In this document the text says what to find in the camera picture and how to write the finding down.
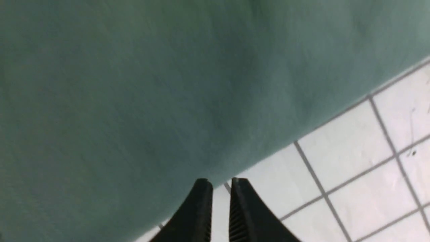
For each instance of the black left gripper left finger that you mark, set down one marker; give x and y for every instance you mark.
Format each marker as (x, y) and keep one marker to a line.
(193, 219)

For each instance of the white grid-pattern tablecloth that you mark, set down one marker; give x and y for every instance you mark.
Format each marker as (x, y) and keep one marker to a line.
(361, 177)

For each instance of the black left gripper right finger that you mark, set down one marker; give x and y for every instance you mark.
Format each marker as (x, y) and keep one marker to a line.
(250, 220)

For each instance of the green long-sleeved shirt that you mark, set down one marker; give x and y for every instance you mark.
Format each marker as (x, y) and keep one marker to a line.
(110, 109)

